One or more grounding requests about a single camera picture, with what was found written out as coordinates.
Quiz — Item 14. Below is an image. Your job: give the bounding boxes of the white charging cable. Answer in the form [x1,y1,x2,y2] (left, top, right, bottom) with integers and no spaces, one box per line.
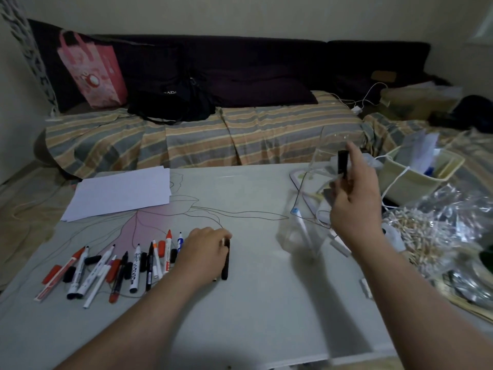
[333,82,388,109]

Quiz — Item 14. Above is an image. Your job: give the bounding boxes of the person's left hand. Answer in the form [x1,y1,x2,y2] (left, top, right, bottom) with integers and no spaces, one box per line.
[173,227,232,290]

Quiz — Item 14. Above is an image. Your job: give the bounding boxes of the white cord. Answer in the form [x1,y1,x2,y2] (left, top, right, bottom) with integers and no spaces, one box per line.
[381,166,411,212]

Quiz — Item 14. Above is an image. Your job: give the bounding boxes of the white pen with blue tip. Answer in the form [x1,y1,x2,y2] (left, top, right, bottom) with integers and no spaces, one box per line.
[290,207,313,245]

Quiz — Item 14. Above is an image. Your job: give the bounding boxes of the white papers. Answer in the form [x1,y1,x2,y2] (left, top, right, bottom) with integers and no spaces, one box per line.
[394,130,440,174]

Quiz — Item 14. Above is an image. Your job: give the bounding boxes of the row of assorted markers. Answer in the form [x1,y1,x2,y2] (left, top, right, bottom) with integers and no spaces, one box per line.
[34,229,185,309]

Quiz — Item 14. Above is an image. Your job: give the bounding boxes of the dark purple pillow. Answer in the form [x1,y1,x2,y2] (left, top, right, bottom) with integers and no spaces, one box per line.
[207,67,319,108]

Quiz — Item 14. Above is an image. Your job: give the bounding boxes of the black bag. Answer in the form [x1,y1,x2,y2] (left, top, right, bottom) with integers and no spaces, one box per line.
[127,71,216,125]

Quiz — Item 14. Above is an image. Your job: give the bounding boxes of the brown cardboard box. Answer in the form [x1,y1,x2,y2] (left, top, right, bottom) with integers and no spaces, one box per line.
[379,86,463,121]

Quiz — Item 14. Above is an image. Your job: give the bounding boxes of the black cloth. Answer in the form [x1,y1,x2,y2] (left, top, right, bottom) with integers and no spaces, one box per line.
[429,95,493,130]

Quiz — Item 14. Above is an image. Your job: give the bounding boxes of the plastic bag of wooden clothespins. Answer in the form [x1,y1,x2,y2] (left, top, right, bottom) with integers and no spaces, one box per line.
[382,184,493,283]

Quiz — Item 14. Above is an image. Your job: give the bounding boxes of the dark sofa backrest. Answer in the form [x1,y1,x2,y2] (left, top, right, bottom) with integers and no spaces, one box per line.
[29,19,431,113]

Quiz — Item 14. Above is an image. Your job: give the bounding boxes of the stack of white paper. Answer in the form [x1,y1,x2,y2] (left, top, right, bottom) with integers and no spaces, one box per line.
[61,166,172,223]

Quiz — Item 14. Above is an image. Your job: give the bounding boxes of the pink gift bag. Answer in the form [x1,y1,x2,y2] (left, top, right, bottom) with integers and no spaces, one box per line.
[57,30,128,109]

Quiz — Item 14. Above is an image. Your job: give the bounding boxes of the clear plastic container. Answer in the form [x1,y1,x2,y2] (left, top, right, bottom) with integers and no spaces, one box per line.
[277,131,367,259]

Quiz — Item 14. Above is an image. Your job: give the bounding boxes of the patterned curtain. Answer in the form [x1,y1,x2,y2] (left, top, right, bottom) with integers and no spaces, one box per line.
[0,0,59,113]

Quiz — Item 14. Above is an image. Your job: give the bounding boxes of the cream plastic basket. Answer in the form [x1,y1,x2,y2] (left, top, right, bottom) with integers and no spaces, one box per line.
[379,144,466,207]

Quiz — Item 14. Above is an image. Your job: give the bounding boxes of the striped bed sheet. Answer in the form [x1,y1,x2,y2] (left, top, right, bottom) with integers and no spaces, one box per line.
[45,90,493,197]

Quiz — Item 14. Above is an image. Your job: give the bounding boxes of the person's left forearm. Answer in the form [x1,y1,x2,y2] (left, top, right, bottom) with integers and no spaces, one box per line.
[56,266,201,370]

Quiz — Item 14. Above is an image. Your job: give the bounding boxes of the person's right forearm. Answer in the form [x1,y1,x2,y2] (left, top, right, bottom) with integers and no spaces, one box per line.
[352,231,493,370]

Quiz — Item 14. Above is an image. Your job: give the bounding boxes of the person's right hand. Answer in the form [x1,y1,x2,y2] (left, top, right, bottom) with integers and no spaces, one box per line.
[330,141,386,252]

